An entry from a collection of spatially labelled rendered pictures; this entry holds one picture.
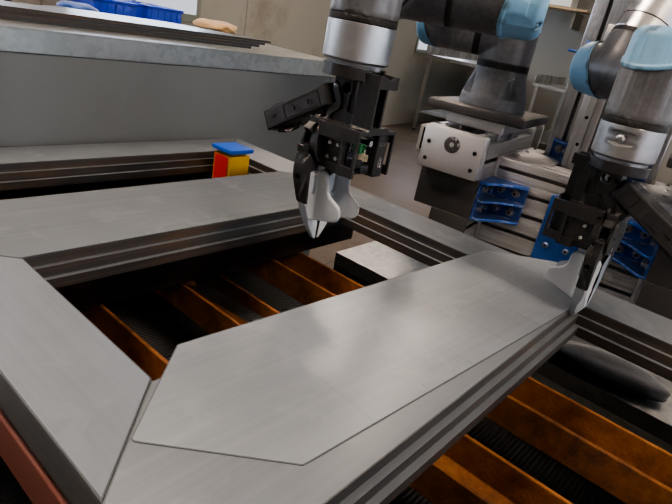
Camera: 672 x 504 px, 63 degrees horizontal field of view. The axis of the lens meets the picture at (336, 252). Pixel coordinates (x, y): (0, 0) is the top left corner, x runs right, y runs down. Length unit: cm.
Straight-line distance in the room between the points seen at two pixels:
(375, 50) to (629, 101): 30
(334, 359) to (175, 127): 86
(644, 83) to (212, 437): 58
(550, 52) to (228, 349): 919
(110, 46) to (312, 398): 87
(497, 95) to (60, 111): 89
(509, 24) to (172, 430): 54
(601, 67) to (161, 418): 72
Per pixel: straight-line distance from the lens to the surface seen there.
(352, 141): 60
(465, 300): 74
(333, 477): 43
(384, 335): 60
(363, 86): 61
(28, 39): 113
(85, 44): 117
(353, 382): 52
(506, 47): 130
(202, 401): 48
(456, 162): 119
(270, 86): 145
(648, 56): 73
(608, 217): 75
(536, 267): 93
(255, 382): 50
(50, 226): 78
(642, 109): 73
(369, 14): 61
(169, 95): 128
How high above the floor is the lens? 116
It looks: 23 degrees down
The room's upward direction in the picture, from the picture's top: 11 degrees clockwise
